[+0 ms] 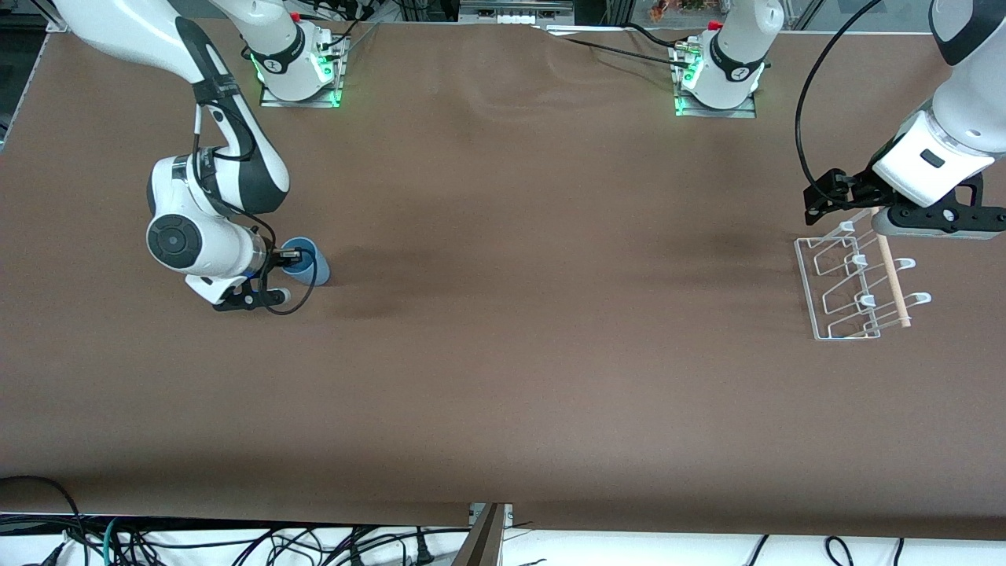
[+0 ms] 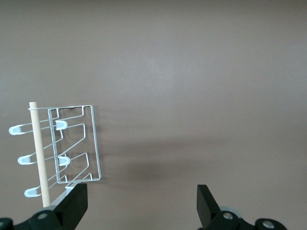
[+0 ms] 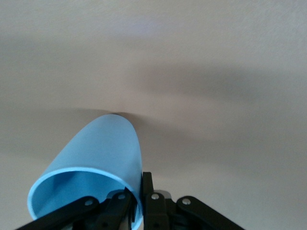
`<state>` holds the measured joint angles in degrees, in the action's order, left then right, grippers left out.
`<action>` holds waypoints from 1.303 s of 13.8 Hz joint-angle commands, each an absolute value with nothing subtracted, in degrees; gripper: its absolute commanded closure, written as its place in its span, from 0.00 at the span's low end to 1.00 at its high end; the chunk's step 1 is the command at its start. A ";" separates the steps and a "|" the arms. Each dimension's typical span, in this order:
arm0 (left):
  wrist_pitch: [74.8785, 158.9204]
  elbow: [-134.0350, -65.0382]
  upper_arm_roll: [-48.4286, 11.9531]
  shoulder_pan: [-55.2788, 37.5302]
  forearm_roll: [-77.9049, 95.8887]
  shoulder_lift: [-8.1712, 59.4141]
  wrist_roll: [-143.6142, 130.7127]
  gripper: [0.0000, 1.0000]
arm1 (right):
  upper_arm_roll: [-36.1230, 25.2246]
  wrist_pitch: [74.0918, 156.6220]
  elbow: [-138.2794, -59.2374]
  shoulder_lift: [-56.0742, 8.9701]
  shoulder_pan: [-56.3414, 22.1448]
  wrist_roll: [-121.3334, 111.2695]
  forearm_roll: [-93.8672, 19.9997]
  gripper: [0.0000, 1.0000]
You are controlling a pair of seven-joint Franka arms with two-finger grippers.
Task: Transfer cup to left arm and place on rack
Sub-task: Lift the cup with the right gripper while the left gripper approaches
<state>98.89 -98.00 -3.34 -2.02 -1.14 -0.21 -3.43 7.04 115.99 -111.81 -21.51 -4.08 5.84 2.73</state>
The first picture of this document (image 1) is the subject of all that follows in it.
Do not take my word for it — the blue plastic cup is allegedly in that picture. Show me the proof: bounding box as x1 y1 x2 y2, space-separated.
281 237 331 286

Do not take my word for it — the wooden rack rod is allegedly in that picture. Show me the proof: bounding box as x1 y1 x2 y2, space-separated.
871 207 912 329

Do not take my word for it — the brown table cover sheet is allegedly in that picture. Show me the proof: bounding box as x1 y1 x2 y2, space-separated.
0 16 1006 543

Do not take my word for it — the grey device box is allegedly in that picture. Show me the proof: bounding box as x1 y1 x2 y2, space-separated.
460 0 575 24

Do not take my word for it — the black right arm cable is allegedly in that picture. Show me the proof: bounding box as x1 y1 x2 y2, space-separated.
191 98 318 317

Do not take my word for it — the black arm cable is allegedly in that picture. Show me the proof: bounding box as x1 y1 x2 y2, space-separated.
191 98 318 317
795 0 885 186

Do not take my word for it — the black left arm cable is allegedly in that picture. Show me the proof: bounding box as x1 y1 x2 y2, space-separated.
795 0 885 186

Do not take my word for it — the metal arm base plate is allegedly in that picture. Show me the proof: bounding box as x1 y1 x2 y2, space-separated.
259 35 344 108
674 47 757 119

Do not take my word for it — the white wire cup rack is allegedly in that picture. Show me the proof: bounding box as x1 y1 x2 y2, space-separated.
794 208 933 341

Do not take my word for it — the black cable on table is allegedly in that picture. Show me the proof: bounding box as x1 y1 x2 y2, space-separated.
534 22 700 68

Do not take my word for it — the teal floor cable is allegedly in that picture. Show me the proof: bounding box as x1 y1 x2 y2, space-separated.
101 516 128 566

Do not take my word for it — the grey metal post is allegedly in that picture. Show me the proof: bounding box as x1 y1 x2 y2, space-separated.
452 503 513 566

